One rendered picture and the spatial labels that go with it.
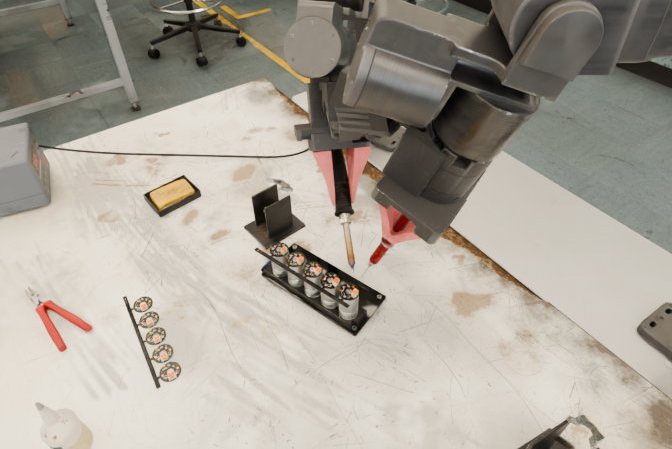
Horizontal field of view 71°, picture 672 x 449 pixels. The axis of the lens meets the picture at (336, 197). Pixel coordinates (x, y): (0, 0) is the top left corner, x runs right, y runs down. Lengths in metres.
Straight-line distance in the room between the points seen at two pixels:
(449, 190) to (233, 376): 0.35
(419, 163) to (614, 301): 0.45
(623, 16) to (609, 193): 1.90
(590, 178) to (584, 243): 1.45
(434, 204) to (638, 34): 0.18
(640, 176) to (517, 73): 2.07
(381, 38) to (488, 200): 0.55
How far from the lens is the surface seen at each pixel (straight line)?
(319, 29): 0.47
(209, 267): 0.70
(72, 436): 0.58
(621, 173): 2.33
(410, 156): 0.36
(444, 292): 0.67
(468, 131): 0.34
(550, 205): 0.84
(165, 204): 0.80
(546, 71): 0.30
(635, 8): 0.31
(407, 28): 0.30
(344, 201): 0.58
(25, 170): 0.85
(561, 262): 0.76
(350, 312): 0.59
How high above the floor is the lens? 1.28
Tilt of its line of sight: 43 degrees down
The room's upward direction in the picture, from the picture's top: straight up
